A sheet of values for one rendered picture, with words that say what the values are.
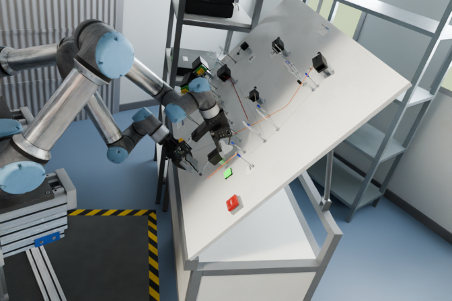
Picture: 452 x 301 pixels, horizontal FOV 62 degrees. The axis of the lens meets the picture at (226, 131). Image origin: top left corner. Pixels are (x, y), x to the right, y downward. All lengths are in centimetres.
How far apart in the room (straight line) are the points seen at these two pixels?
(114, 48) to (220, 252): 100
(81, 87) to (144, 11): 276
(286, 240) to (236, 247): 25
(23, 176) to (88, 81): 31
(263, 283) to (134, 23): 276
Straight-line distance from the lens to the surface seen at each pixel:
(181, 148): 159
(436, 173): 363
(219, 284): 173
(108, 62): 108
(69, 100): 113
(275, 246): 180
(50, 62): 166
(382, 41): 366
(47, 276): 234
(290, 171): 138
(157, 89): 142
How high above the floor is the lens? 207
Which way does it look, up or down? 31 degrees down
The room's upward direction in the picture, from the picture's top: 12 degrees clockwise
